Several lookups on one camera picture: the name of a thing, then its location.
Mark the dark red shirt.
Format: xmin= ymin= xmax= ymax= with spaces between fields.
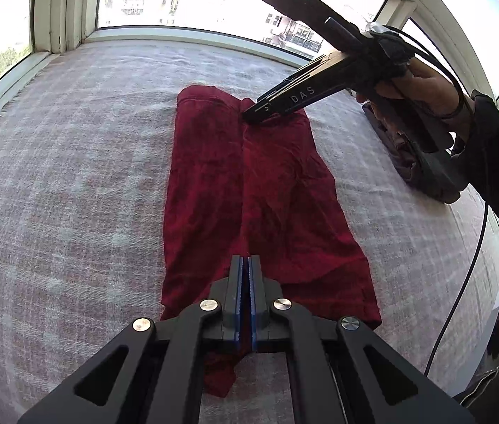
xmin=160 ymin=84 xmax=382 ymax=399

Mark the dark folded clothes pile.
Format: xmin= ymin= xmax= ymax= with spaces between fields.
xmin=361 ymin=100 xmax=432 ymax=187

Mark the person's right hand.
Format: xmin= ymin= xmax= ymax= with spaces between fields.
xmin=375 ymin=58 xmax=474 ymax=142

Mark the plaid pink grey blanket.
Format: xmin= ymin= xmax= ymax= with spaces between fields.
xmin=0 ymin=40 xmax=499 ymax=423

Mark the black cable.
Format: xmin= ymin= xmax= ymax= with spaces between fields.
xmin=363 ymin=20 xmax=490 ymax=376

